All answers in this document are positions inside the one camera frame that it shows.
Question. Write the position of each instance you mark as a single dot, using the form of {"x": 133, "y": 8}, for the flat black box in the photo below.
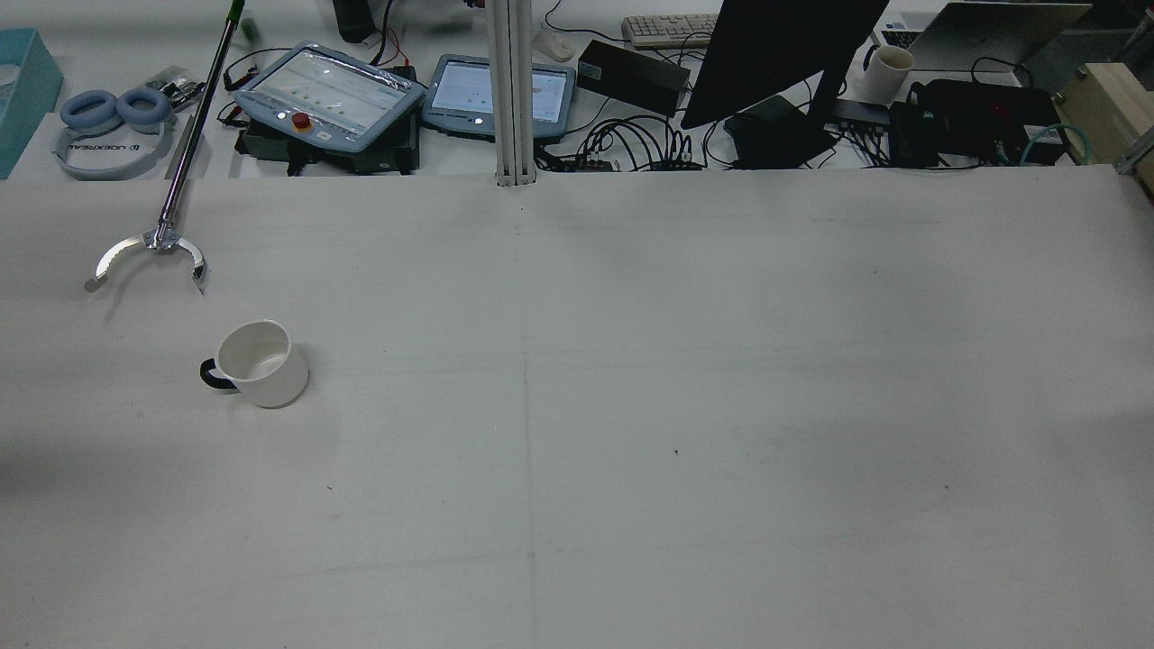
{"x": 631, "y": 77}

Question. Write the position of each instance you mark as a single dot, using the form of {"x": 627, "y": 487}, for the grey blue teach pendant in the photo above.
{"x": 460, "y": 90}

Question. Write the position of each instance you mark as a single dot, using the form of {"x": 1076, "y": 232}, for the black box under pendant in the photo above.
{"x": 361, "y": 160}

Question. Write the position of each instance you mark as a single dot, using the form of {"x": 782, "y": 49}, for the white computer mouse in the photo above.
{"x": 554, "y": 45}

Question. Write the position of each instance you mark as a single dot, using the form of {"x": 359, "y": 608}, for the beige keyboard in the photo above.
{"x": 663, "y": 30}

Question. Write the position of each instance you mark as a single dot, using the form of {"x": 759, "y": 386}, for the teach pendant with red button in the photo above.
{"x": 334, "y": 95}

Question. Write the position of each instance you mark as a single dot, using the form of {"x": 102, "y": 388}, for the black monitor with stand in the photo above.
{"x": 775, "y": 45}

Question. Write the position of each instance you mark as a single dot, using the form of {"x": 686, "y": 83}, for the black usb hub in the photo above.
{"x": 861, "y": 113}

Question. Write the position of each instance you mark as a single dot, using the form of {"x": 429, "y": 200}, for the black cylinder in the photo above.
{"x": 353, "y": 18}

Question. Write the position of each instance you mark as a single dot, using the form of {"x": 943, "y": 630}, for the white coffee mug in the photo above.
{"x": 883, "y": 81}

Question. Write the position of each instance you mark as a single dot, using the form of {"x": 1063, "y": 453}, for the metal reacher grabber tool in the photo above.
{"x": 185, "y": 153}

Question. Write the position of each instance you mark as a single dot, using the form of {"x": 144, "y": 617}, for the black electronics box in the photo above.
{"x": 974, "y": 117}

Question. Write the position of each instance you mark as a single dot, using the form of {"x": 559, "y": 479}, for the clear bag with parts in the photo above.
{"x": 171, "y": 88}

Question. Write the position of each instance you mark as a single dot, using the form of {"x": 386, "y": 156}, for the silver laptop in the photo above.
{"x": 992, "y": 36}

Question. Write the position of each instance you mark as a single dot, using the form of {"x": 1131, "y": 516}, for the light blue headphones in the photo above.
{"x": 90, "y": 110}

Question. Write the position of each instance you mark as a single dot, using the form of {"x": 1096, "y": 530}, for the wooden box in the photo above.
{"x": 1104, "y": 108}

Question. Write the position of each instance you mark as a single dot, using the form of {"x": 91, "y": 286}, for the teal box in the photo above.
{"x": 22, "y": 90}

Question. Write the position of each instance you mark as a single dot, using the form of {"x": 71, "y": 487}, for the aluminium profile post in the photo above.
{"x": 512, "y": 90}

